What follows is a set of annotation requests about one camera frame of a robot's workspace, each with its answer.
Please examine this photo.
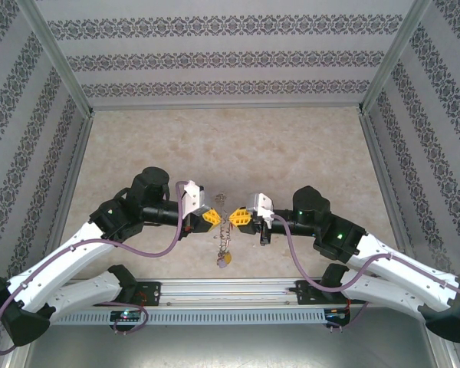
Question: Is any silver metal keyring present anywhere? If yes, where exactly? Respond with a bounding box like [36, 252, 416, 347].
[213, 214, 234, 251]

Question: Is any grey metal sheet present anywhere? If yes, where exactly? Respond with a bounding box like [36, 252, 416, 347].
[25, 324, 436, 368]

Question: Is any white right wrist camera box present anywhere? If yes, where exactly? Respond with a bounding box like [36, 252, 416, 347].
[246, 192, 276, 232]

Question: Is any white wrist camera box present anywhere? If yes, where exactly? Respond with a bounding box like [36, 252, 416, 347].
[246, 192, 276, 232]
[179, 179, 209, 216]

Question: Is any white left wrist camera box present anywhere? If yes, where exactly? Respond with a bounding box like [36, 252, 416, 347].
[179, 179, 209, 216]

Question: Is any aluminium frame side rail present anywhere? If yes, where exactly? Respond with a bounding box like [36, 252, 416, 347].
[359, 110, 415, 250]
[41, 113, 95, 254]

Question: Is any grey slotted cable duct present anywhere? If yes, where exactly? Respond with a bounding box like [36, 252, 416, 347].
[53, 307, 352, 327]

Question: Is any aluminium frame back rail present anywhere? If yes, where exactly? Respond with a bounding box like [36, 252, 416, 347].
[87, 101, 365, 112]

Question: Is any aluminium frame corner post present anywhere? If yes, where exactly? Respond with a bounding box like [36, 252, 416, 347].
[356, 0, 433, 115]
[15, 0, 95, 118]

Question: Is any aluminium frame front post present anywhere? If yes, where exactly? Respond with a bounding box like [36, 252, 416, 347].
[424, 329, 460, 368]
[2, 337, 35, 368]

